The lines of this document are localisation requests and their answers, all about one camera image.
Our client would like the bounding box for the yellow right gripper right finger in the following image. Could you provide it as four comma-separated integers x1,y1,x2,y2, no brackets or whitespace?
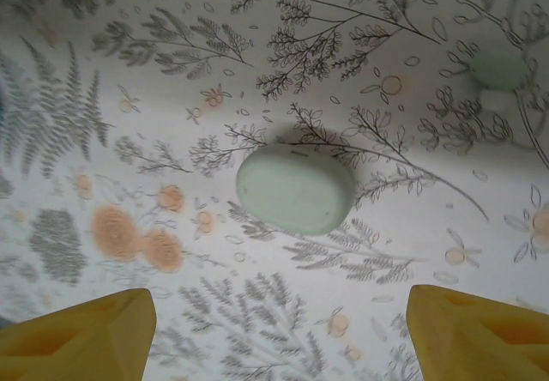
406,284,549,381

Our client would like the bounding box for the mint earbud charging case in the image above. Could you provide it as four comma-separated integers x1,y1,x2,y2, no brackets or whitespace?
235,143,356,236

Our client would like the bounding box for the floral print tablecloth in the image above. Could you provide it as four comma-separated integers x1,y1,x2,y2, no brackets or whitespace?
0,0,549,381

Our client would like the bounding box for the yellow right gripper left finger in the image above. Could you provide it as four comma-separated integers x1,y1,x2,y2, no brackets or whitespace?
0,287,158,381

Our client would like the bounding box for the mint wireless earbud white tip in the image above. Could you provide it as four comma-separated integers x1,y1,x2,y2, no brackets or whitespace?
468,50,528,112

